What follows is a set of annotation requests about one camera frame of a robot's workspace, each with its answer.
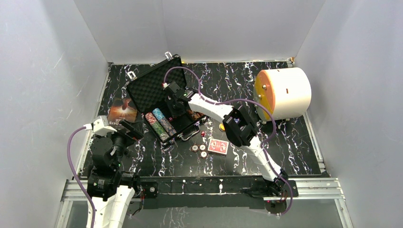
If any red playing card deck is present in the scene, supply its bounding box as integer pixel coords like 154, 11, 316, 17
207, 138, 229, 156

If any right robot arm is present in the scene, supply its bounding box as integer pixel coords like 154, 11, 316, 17
163, 82, 294, 200

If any red green chip row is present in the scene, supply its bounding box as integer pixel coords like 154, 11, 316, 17
145, 113, 169, 142

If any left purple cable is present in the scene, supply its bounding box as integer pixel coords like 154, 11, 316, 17
67, 125, 96, 228

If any yellow dealer button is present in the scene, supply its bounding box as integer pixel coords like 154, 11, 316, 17
219, 123, 225, 132

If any black poker chip case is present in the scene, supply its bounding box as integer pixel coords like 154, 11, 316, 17
126, 55, 207, 145

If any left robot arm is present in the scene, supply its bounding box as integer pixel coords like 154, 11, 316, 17
86, 116, 144, 228

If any dark book with orange cover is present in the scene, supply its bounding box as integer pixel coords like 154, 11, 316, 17
107, 98, 138, 125

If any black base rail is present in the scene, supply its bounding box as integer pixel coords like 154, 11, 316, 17
122, 175, 303, 210

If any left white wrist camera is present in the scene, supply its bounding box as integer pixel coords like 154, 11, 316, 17
83, 115, 117, 137

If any brown poker chip left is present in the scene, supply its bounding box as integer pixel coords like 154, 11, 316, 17
191, 144, 200, 152

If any brown chip row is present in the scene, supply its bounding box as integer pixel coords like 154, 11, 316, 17
188, 110, 203, 121

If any white orange cylindrical drum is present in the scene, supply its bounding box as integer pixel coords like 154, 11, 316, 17
253, 67, 312, 120

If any blue grey chip row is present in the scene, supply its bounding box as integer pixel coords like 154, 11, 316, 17
152, 108, 177, 136

